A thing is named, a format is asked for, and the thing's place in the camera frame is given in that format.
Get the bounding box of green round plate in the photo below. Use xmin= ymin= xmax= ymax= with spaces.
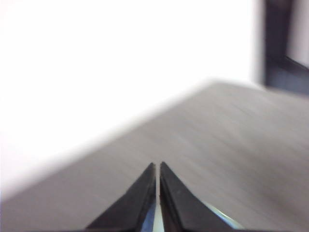
xmin=152 ymin=204 xmax=244 ymax=230

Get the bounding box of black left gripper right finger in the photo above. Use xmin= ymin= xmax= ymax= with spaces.
xmin=159 ymin=161 xmax=234 ymax=230

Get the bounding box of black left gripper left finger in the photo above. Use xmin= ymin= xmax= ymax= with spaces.
xmin=85 ymin=162 xmax=157 ymax=230

